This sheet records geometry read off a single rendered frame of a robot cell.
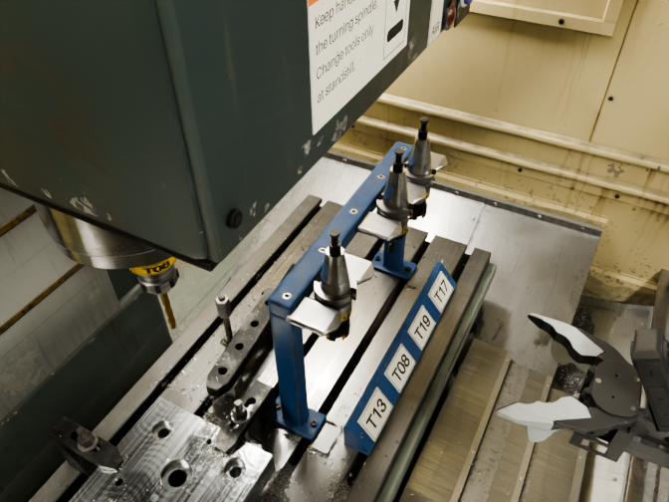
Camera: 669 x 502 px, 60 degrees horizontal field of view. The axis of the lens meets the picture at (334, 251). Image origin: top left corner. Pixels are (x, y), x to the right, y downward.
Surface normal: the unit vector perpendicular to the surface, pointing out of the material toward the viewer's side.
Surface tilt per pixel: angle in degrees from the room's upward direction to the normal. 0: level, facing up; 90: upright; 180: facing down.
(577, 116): 90
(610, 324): 8
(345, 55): 90
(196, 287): 0
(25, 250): 90
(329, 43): 90
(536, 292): 24
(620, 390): 0
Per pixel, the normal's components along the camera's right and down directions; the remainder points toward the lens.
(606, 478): -0.27, -0.79
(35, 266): 0.88, 0.31
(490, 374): 0.06, -0.80
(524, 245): -0.20, -0.42
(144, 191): -0.47, 0.61
